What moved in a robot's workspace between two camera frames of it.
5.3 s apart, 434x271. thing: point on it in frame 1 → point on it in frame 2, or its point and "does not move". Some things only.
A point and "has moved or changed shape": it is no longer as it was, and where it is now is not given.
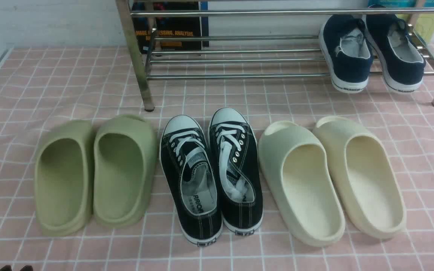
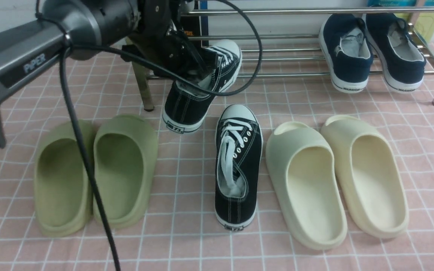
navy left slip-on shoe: [346, 44] does not move
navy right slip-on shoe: [403, 64] does not move
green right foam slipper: [125, 160] does not move
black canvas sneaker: [236, 157] has moved or changed shape
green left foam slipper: [63, 176] does not move
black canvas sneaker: [189, 165] → [185, 108]
